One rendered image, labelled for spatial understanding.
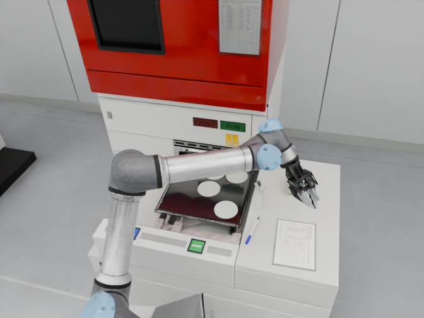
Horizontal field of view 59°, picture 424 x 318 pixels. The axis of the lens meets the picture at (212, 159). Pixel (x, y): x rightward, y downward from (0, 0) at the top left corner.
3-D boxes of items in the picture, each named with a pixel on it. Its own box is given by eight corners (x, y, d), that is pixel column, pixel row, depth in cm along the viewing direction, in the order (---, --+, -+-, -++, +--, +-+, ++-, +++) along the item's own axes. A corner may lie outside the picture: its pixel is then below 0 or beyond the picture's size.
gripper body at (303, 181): (301, 197, 125) (284, 168, 122) (292, 192, 133) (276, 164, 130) (320, 185, 125) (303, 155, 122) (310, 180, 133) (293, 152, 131)
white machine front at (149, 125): (115, 151, 204) (98, 85, 178) (263, 173, 186) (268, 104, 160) (112, 154, 201) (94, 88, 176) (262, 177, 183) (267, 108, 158)
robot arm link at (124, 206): (85, 329, 111) (113, 148, 106) (89, 304, 125) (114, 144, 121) (126, 330, 114) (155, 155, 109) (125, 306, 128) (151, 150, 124)
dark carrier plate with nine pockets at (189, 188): (183, 159, 184) (183, 158, 184) (252, 170, 177) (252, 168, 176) (158, 209, 159) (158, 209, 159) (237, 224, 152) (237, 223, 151)
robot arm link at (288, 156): (269, 153, 130) (289, 141, 130) (276, 164, 131) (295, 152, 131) (276, 156, 122) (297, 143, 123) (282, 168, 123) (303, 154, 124)
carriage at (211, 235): (156, 226, 158) (156, 221, 156) (241, 242, 150) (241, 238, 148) (149, 241, 152) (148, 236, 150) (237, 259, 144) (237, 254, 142)
